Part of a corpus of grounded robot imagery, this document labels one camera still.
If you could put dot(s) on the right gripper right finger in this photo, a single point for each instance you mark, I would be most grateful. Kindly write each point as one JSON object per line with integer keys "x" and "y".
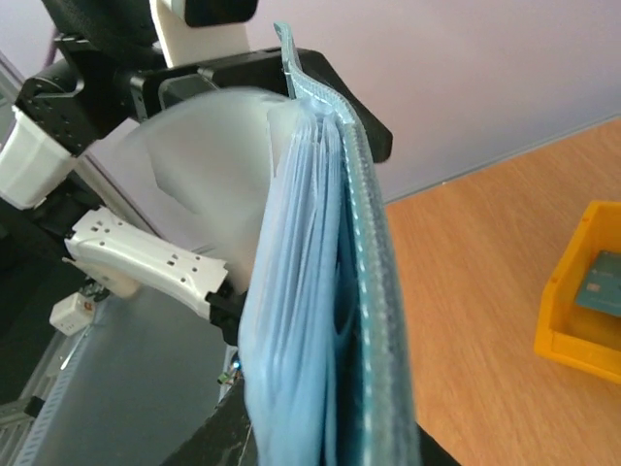
{"x": 432, "y": 453}

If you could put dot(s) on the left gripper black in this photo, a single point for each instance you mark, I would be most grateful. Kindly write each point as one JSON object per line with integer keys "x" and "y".
{"x": 312, "y": 76}

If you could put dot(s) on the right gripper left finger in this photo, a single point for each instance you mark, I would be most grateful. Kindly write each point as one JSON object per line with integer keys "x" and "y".
{"x": 224, "y": 439}

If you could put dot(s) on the blue leather card holder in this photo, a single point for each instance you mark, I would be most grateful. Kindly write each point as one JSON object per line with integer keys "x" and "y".
{"x": 322, "y": 345}

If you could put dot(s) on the teal card in bin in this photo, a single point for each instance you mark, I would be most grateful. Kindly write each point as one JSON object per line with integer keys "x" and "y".
{"x": 600, "y": 288}

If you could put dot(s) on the yellow bin left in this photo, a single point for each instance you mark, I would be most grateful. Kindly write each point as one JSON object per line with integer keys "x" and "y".
{"x": 579, "y": 313}

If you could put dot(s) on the slotted cable duct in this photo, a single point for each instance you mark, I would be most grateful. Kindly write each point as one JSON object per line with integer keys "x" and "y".
{"x": 20, "y": 410}

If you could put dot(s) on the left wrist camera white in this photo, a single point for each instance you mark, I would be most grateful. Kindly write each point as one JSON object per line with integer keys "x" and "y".
{"x": 195, "y": 31}

